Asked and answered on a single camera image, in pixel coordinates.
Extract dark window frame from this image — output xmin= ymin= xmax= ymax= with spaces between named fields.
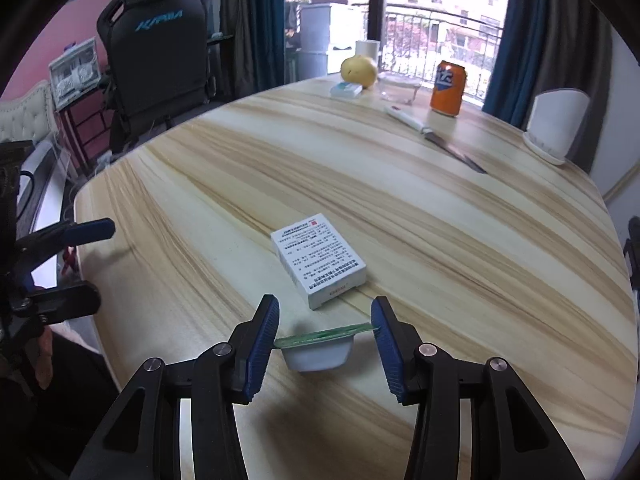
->
xmin=369 ymin=0 xmax=389 ymax=69

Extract white balcony cabinet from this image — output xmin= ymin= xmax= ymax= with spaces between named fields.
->
xmin=298 ymin=2 xmax=371 ymax=79

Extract clear glass bowl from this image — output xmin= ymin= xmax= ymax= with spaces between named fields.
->
xmin=377 ymin=72 xmax=421 ymax=106

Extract blue white tissue pack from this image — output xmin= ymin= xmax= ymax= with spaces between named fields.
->
xmin=329 ymin=81 xmax=364 ymax=100

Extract white cardboard box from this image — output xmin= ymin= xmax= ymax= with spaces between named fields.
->
xmin=270 ymin=213 xmax=366 ymax=310

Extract balcony railing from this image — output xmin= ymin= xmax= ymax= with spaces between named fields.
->
xmin=385 ymin=4 xmax=502 ymax=97

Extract blue and grey curtain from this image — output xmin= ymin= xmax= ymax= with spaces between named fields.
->
xmin=481 ymin=0 xmax=612 ymax=127
xmin=220 ymin=0 xmax=286 ymax=102

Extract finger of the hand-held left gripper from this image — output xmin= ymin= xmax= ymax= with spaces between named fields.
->
xmin=14 ymin=282 xmax=103 ymax=342
xmin=16 ymin=218 xmax=117 ymax=269

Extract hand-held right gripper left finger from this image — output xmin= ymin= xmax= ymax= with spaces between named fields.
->
xmin=70 ymin=294 xmax=281 ymax=480

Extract white tufted headboard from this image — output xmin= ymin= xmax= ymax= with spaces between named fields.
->
xmin=0 ymin=80 xmax=56 ymax=147

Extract yellow pomelo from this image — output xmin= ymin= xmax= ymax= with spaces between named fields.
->
xmin=341 ymin=55 xmax=379 ymax=90

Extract black trousers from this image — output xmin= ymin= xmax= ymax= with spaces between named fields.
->
xmin=0 ymin=332 xmax=123 ymax=480

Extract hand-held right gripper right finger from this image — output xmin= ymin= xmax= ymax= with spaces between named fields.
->
xmin=370 ymin=295 xmax=586 ymax=480

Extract black gaming chair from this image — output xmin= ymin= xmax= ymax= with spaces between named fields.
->
xmin=96 ymin=0 xmax=236 ymax=157

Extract grey printed box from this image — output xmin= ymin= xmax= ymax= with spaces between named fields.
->
xmin=48 ymin=37 xmax=104 ymax=111

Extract small white cup green lid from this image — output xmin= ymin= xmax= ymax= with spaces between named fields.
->
xmin=273 ymin=323 xmax=381 ymax=373

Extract white slanted container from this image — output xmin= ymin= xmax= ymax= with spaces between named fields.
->
xmin=522 ymin=88 xmax=591 ymax=166

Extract white handled knife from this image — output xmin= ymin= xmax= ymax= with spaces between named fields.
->
xmin=384 ymin=104 xmax=489 ymax=175

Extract orange soda can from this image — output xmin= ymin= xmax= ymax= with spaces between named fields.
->
xmin=430 ymin=59 xmax=468 ymax=118

